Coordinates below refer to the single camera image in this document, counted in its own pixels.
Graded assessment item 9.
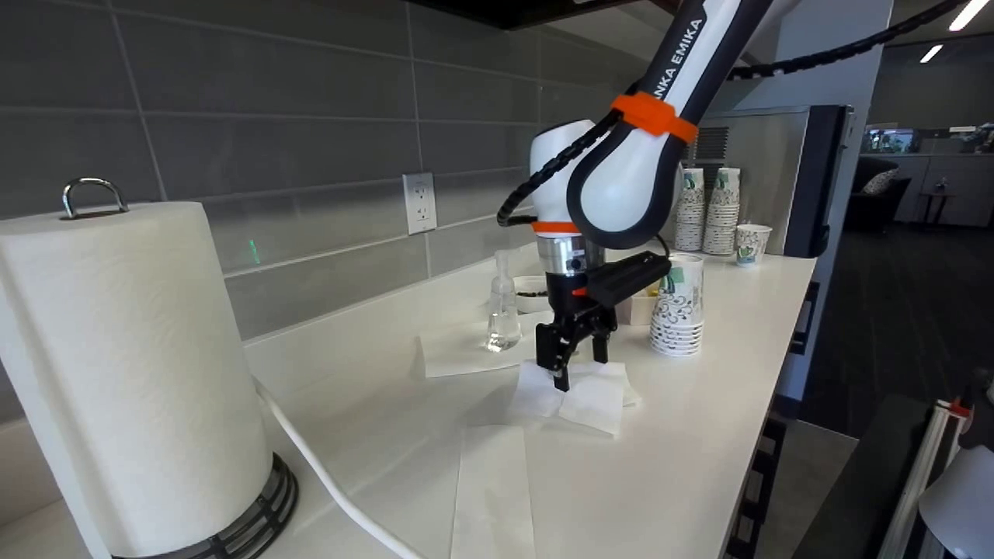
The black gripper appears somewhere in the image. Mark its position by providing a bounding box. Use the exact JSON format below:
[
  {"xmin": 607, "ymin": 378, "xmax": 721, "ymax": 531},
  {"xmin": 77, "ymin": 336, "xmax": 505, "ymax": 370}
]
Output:
[{"xmin": 532, "ymin": 268, "xmax": 626, "ymax": 397}]

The flat white napkin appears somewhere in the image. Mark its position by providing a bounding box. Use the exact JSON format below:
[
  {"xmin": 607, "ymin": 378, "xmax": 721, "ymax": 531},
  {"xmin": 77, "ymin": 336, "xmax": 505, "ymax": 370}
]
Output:
[{"xmin": 448, "ymin": 424, "xmax": 542, "ymax": 559}]

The white paper towel roll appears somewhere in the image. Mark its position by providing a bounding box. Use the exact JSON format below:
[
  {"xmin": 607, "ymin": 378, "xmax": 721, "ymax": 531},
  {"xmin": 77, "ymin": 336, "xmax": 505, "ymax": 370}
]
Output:
[{"xmin": 0, "ymin": 200, "xmax": 276, "ymax": 559}]

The white paper cup stack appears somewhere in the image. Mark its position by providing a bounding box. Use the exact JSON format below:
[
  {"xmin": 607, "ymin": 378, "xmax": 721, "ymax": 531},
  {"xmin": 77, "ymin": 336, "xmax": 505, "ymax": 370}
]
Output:
[
  {"xmin": 701, "ymin": 166, "xmax": 746, "ymax": 261},
  {"xmin": 670, "ymin": 166, "xmax": 711, "ymax": 254}
]

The patterned paper cup stack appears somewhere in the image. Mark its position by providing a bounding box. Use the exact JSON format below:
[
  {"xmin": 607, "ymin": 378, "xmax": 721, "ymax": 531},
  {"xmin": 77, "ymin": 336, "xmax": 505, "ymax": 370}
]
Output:
[{"xmin": 647, "ymin": 251, "xmax": 711, "ymax": 365}]

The white wall outlet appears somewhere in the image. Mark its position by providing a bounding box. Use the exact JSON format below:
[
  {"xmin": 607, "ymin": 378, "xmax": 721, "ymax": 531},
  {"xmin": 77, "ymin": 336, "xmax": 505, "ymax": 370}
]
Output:
[{"xmin": 398, "ymin": 171, "xmax": 440, "ymax": 236}]

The white rounded lamp shade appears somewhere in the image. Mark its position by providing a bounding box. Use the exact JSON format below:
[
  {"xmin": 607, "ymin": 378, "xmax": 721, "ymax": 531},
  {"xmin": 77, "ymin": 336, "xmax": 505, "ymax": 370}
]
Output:
[{"xmin": 914, "ymin": 443, "xmax": 994, "ymax": 559}]

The white napkin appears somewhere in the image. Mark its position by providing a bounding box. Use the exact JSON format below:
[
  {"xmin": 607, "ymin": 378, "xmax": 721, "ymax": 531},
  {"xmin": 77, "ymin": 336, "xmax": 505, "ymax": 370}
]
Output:
[
  {"xmin": 448, "ymin": 424, "xmax": 542, "ymax": 559},
  {"xmin": 505, "ymin": 358, "xmax": 647, "ymax": 443}
]

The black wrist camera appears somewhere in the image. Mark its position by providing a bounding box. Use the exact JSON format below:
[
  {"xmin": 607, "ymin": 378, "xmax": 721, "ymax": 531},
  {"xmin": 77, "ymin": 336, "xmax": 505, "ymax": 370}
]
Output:
[{"xmin": 582, "ymin": 250, "xmax": 673, "ymax": 311}]

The small packet box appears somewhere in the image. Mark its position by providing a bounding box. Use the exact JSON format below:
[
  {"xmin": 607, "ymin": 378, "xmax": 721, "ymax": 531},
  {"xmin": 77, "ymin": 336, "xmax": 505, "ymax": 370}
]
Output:
[{"xmin": 617, "ymin": 282, "xmax": 663, "ymax": 331}]

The orange arm strap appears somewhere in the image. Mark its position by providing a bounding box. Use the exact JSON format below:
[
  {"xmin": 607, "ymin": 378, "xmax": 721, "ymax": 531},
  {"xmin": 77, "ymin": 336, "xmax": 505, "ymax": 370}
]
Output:
[{"xmin": 608, "ymin": 88, "xmax": 701, "ymax": 145}]

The single paper cup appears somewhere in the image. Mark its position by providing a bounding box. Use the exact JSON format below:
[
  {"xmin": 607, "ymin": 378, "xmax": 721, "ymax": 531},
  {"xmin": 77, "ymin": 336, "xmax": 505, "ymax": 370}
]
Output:
[{"xmin": 731, "ymin": 221, "xmax": 778, "ymax": 271}]

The black paper towel holder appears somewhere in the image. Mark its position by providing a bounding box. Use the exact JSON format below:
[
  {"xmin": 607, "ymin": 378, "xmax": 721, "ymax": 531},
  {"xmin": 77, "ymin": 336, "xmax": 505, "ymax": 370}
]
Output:
[{"xmin": 57, "ymin": 175, "xmax": 303, "ymax": 559}]

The white pole with red tip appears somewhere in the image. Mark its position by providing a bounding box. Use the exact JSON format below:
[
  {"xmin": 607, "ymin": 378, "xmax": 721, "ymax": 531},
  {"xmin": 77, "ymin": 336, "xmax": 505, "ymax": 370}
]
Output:
[{"xmin": 876, "ymin": 397, "xmax": 971, "ymax": 559}]

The black office chair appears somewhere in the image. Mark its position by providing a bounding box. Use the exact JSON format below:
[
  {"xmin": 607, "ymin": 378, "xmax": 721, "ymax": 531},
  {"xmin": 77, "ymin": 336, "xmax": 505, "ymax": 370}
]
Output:
[{"xmin": 842, "ymin": 152, "xmax": 918, "ymax": 236}]

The white bowl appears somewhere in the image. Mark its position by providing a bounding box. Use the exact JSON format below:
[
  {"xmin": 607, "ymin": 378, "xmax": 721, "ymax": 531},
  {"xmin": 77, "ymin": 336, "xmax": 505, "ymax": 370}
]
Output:
[{"xmin": 514, "ymin": 271, "xmax": 553, "ymax": 313}]

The white power cable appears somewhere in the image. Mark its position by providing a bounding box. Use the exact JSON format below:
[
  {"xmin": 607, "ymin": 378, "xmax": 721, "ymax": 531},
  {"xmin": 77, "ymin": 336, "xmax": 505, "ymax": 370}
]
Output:
[{"xmin": 252, "ymin": 382, "xmax": 422, "ymax": 559}]

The white tray mat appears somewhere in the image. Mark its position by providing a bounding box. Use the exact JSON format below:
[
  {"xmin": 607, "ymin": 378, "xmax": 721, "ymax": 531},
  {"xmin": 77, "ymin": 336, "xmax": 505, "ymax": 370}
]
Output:
[{"xmin": 418, "ymin": 330, "xmax": 544, "ymax": 382}]

